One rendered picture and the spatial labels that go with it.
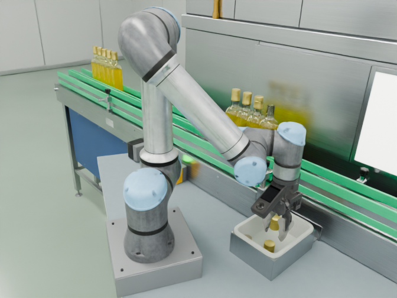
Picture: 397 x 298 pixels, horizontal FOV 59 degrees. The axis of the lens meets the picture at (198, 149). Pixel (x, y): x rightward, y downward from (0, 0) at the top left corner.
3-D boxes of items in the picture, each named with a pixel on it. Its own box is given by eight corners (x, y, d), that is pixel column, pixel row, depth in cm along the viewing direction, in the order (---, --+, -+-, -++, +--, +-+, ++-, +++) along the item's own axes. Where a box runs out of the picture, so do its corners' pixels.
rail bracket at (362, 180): (368, 200, 122) (378, 165, 116) (359, 207, 118) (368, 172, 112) (357, 195, 125) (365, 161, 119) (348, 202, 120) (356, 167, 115)
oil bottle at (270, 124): (273, 169, 139) (280, 118, 130) (264, 173, 136) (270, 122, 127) (262, 164, 143) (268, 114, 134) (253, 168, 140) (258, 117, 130)
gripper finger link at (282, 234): (298, 237, 108) (296, 210, 105) (286, 246, 104) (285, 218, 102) (289, 235, 110) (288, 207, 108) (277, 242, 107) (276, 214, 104)
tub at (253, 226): (312, 247, 117) (317, 226, 114) (271, 281, 104) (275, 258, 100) (270, 222, 129) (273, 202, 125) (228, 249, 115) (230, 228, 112)
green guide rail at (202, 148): (259, 186, 126) (262, 167, 123) (257, 187, 126) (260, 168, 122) (59, 82, 242) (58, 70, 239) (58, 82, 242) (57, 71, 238)
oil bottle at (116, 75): (124, 99, 214) (120, 52, 201) (116, 101, 210) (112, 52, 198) (119, 97, 217) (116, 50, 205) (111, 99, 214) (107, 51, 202)
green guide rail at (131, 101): (272, 180, 131) (275, 161, 127) (270, 181, 130) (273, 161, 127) (70, 80, 247) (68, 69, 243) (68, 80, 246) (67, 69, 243)
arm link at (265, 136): (231, 138, 91) (275, 142, 89) (235, 120, 101) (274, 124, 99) (229, 164, 95) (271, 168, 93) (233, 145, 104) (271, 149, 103)
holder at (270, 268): (320, 241, 121) (324, 222, 118) (270, 281, 104) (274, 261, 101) (279, 217, 132) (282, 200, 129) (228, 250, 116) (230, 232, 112)
